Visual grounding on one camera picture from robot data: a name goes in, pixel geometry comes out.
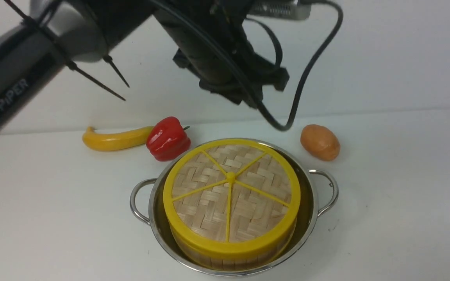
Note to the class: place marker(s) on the brown toy potato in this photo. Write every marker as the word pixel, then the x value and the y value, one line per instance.
pixel 320 142

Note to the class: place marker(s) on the yellow woven bamboo steamer lid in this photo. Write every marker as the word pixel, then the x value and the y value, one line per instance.
pixel 232 199

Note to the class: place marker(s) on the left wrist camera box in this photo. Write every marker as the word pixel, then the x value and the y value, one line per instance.
pixel 291 10

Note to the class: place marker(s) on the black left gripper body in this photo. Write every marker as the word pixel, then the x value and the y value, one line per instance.
pixel 212 45

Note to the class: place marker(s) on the red toy bell pepper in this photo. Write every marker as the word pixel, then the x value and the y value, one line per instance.
pixel 168 140

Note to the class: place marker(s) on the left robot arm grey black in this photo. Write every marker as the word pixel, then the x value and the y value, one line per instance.
pixel 58 34

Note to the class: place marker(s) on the yellow toy banana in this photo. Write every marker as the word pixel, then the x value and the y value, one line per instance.
pixel 116 141

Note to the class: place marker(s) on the yellow rimmed bamboo steamer basket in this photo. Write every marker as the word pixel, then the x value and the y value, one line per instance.
pixel 241 244

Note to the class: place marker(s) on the stainless steel pot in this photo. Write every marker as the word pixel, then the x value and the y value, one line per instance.
pixel 319 193

